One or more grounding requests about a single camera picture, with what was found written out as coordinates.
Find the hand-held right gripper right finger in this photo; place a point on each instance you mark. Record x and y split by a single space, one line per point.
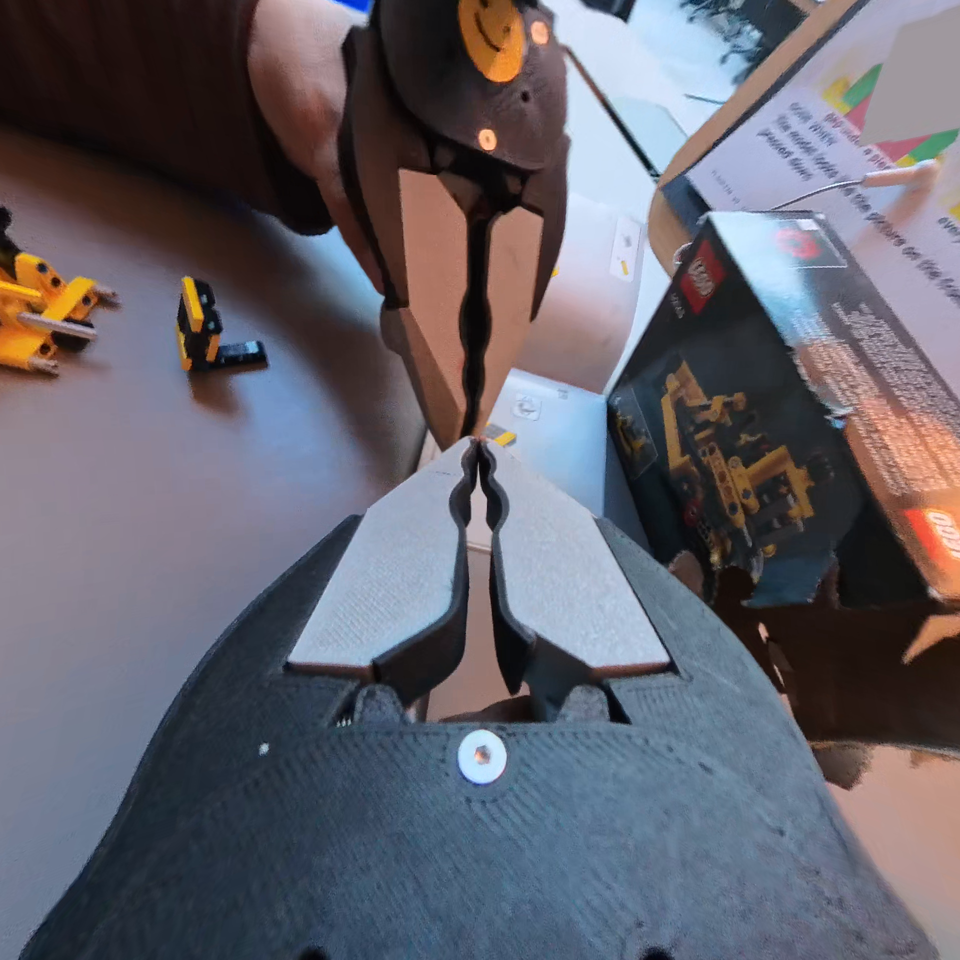
570 592

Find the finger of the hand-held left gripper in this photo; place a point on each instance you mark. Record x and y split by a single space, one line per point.
514 277
427 285

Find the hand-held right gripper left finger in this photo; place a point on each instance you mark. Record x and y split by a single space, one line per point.
390 585

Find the white instruction booklet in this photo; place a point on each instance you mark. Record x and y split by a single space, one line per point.
562 427

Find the person's left forearm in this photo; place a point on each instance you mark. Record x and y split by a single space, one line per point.
112 75

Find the small yellow black lego assembly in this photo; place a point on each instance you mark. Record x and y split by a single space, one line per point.
196 322

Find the dark lego box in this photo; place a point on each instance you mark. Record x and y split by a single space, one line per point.
750 390

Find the large yellow lego assembly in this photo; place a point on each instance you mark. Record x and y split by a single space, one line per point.
37 300

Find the person's left hand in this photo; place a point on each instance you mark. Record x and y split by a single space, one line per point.
300 82

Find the brown board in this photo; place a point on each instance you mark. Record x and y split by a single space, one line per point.
661 225

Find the grey flat panel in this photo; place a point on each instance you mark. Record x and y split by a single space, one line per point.
645 127

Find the printed paper sheet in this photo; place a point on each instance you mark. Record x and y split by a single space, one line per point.
810 135

